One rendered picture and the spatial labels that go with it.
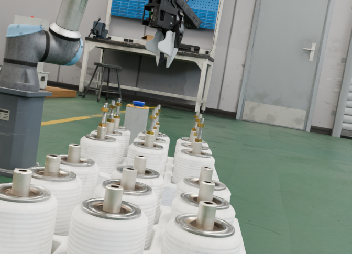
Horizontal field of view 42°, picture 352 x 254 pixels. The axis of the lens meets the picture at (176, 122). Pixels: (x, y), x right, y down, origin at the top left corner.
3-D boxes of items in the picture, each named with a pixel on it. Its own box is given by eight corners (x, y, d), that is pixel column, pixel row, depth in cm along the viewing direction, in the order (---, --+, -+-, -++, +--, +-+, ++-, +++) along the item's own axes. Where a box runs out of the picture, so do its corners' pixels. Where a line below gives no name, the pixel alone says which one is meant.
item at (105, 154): (76, 216, 107) (86, 141, 106) (66, 203, 116) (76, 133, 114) (114, 216, 112) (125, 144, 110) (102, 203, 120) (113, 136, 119)
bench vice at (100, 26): (97, 40, 605) (100, 21, 603) (109, 42, 602) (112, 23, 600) (85, 36, 565) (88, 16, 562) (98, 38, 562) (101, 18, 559)
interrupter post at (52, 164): (40, 177, 69) (43, 155, 68) (45, 174, 71) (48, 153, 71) (56, 179, 69) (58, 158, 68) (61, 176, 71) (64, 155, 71)
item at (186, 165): (177, 232, 107) (189, 157, 106) (158, 219, 116) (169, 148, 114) (210, 231, 112) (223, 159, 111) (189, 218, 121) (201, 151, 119)
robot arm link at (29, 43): (-2, 56, 164) (3, 19, 163) (34, 62, 173) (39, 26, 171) (9, 59, 155) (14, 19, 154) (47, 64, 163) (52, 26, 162)
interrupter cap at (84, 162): (44, 163, 78) (45, 159, 78) (58, 156, 85) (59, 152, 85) (88, 170, 78) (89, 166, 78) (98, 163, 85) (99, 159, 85)
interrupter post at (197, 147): (194, 156, 111) (196, 142, 110) (189, 153, 113) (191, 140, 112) (202, 156, 112) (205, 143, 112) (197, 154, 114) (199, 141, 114)
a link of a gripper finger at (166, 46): (152, 64, 118) (154, 29, 118) (170, 68, 121) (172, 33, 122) (159, 64, 115) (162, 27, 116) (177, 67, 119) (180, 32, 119)
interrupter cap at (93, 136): (89, 141, 107) (90, 138, 107) (81, 135, 114) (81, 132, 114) (120, 144, 111) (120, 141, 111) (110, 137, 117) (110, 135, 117)
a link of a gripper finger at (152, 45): (138, 61, 123) (146, 26, 121) (156, 64, 127) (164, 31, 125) (144, 63, 120) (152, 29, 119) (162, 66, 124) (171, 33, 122)
